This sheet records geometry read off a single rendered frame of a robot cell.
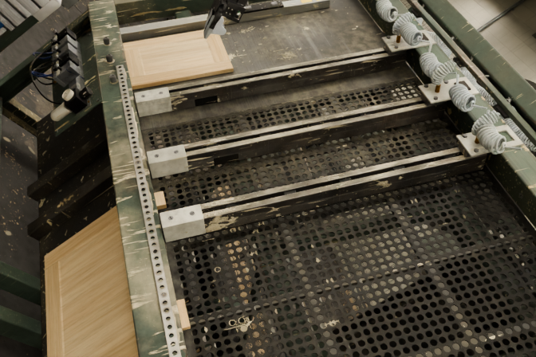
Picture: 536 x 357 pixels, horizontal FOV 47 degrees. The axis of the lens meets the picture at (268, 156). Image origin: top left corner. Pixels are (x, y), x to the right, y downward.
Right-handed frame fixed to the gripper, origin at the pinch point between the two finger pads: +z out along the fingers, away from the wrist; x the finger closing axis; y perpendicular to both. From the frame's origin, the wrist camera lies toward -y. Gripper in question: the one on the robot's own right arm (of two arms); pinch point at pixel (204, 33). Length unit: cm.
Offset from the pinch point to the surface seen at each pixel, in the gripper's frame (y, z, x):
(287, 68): 44, 11, 26
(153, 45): 1, 37, 62
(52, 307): -13, 110, -22
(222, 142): 19.6, 30.6, -8.7
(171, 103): 6.1, 37.9, 19.5
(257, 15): 41, 11, 75
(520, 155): 99, -16, -40
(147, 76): -1, 41, 41
